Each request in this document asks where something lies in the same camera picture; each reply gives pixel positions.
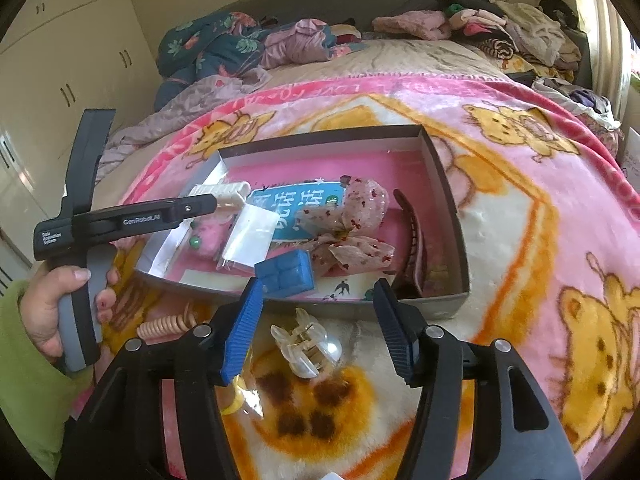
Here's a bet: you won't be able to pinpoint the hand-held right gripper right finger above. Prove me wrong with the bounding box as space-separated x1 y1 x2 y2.
372 278 583 480

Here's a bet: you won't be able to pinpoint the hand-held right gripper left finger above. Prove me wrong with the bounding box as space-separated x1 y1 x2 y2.
55 276 266 480

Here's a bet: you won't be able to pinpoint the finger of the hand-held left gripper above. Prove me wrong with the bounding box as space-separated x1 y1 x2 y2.
74 194 219 250

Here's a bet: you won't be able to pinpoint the pink fuzzy hair clip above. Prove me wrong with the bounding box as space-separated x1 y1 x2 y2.
189 215 236 261

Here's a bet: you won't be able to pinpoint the clear pearl claw clip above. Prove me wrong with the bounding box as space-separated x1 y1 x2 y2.
270 307 343 380

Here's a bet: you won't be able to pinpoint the small blue box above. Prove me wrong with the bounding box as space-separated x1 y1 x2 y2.
254 248 319 296

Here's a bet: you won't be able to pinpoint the cream hair claw clip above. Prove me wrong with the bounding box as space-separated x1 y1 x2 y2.
186 181 252 222

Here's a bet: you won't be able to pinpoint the clear plastic packet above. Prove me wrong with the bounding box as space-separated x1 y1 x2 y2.
217 206 282 269

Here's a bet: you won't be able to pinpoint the polka-dot bow hair tie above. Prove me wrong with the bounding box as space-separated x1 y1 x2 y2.
295 175 397 277

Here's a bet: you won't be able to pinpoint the grey cardboard box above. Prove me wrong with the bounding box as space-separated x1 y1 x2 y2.
132 125 472 321

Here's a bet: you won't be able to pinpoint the person's left forearm green sleeve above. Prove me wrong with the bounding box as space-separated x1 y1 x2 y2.
0 280 96 478

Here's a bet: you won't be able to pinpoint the yellow jewelry packet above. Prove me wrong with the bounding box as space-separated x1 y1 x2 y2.
220 360 268 421

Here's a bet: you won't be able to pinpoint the person's left hand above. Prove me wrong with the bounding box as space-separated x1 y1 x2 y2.
20 265 122 366

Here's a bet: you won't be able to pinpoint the pink printed blanket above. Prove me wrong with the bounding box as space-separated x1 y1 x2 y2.
100 72 631 480

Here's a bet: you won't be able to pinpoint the cream wardrobe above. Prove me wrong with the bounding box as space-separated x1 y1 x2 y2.
0 0 166 286

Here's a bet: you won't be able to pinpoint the purple bed sheet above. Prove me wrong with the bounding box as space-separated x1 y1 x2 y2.
97 67 273 181

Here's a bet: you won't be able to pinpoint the dark floral duvet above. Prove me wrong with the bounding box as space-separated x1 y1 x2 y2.
155 12 361 111

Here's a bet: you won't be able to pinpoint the lilac garment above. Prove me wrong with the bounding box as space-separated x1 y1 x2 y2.
260 19 331 68

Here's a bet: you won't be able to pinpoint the bed with beige sheet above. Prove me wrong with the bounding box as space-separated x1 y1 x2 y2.
270 37 506 86

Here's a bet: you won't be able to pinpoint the clear plastic container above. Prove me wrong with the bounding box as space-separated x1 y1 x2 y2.
620 127 640 191

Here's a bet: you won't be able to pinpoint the pink folded clothes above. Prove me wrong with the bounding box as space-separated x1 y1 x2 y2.
372 10 451 41

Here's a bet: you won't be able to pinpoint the pile of mixed clothes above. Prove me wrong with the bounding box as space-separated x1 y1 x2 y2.
440 0 626 131

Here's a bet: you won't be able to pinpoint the pale curtain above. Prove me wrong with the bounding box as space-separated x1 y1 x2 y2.
567 0 633 106

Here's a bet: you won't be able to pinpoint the peach spiral hair tie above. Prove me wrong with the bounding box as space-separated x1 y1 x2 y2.
136 307 201 341

